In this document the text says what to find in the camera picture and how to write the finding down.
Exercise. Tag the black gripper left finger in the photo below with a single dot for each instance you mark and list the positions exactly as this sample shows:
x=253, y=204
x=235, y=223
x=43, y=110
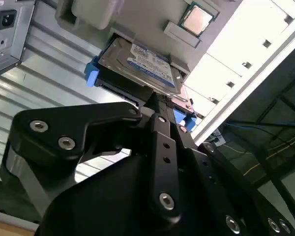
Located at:
x=64, y=127

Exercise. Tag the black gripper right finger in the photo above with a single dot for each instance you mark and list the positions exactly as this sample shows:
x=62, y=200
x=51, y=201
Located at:
x=199, y=162

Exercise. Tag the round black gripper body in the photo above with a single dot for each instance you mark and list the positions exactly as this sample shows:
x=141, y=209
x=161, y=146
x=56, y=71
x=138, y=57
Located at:
x=100, y=209

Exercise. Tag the hard disk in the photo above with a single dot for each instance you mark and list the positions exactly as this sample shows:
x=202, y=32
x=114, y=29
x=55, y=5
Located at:
x=137, y=66

